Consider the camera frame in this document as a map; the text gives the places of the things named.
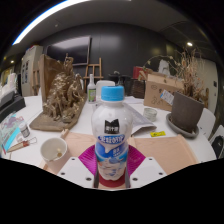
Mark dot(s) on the black backpack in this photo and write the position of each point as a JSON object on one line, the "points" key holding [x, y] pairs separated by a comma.
{"points": [[218, 146]]}

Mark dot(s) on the short wooden easel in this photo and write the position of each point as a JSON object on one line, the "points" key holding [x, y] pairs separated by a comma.
{"points": [[94, 71]]}

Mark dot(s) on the small white cup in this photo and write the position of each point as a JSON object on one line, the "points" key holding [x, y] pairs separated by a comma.
{"points": [[150, 114]]}

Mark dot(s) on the brown cardboard box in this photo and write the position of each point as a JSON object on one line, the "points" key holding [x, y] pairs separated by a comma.
{"points": [[156, 88]]}

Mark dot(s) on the white ceramic cup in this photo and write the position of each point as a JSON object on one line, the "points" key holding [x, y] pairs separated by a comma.
{"points": [[50, 156]]}

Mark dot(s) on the white chair with papers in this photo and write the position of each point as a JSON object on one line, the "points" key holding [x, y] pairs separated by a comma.
{"points": [[208, 120]]}

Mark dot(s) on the long ceiling light strip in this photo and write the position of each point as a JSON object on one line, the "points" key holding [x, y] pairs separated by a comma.
{"points": [[43, 15]]}

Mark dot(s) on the small grey paint jar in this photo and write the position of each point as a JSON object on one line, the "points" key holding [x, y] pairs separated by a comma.
{"points": [[24, 130]]}

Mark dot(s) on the dark woven basket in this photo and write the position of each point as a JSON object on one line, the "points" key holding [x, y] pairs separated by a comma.
{"points": [[137, 88]]}

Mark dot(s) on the red box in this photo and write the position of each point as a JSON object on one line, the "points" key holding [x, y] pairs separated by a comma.
{"points": [[138, 71]]}

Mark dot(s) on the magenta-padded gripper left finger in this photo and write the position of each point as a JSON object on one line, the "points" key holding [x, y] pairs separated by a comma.
{"points": [[75, 170]]}

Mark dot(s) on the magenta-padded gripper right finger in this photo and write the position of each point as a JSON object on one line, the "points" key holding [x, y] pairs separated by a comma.
{"points": [[146, 170]]}

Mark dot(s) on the white chair with backpack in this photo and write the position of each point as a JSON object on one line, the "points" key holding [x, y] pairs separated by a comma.
{"points": [[218, 131]]}

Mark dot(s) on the black wall screen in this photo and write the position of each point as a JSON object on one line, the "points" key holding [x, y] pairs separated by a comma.
{"points": [[68, 50]]}

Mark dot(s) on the dark glass jar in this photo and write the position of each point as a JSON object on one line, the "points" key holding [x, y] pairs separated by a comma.
{"points": [[125, 86]]}

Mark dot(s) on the grey printed newspaper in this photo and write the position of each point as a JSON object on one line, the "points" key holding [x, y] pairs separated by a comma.
{"points": [[140, 121]]}

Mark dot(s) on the dried plant in grey pot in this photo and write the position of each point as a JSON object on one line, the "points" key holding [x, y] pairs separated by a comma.
{"points": [[185, 113]]}

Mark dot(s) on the green-labelled spray bottle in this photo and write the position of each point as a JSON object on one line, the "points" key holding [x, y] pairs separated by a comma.
{"points": [[91, 91]]}

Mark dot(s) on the white plaster statue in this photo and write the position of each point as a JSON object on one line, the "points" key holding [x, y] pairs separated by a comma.
{"points": [[164, 66]]}

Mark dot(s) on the black flat box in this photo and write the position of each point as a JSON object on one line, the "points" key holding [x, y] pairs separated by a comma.
{"points": [[6, 99], [13, 108]]}

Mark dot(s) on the tall wooden easel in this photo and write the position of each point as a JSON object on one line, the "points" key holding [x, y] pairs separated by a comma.
{"points": [[36, 81]]}

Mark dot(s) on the white blue-capped drink bottle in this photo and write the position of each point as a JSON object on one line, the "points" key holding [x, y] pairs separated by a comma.
{"points": [[111, 133]]}

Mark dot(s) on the small yellow tag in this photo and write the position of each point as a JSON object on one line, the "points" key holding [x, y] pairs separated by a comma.
{"points": [[157, 134]]}

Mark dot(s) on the beige cabinet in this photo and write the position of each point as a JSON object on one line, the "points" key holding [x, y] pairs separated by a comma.
{"points": [[30, 63]]}

